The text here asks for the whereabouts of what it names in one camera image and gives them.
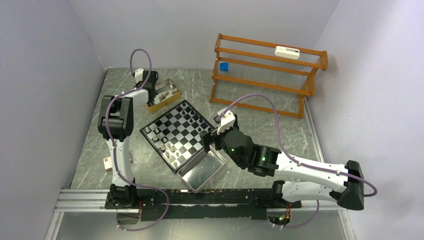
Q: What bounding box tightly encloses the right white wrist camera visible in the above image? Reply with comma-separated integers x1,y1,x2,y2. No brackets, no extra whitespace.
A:
217,110,236,135

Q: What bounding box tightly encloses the white rectangular device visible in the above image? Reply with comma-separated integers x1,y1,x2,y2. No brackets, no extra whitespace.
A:
274,46,301,60

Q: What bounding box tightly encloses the blue cube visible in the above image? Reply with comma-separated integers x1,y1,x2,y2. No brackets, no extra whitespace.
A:
218,62,229,72

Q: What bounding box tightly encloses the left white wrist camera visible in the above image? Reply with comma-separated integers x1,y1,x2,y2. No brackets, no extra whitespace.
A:
133,68,145,88

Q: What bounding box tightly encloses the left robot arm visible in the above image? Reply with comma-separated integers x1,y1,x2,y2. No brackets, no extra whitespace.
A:
97,68,159,209

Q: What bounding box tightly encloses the orange wooden rack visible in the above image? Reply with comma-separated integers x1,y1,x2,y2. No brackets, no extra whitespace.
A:
209,33,329,119

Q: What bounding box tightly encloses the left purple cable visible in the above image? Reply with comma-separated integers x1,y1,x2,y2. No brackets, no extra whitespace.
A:
104,48,170,232

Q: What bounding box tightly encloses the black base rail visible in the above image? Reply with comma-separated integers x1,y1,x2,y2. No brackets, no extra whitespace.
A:
104,188,302,222

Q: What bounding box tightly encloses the black white chessboard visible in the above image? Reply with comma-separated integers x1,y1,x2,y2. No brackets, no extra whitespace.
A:
139,100,213,173

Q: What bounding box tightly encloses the gold tin of white pieces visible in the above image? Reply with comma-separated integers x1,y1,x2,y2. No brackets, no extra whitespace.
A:
146,78,182,113

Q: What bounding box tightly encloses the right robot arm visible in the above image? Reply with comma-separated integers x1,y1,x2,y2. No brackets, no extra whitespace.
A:
200,127,365,211

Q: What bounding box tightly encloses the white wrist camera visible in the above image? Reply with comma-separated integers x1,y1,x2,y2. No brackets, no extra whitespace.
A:
133,68,145,88
217,110,236,135

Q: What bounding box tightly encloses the silver metal tin lid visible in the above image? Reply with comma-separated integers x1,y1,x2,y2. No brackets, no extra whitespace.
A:
177,147,227,194

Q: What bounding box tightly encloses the small white card box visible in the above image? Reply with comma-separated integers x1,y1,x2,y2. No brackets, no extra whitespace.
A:
103,152,134,173

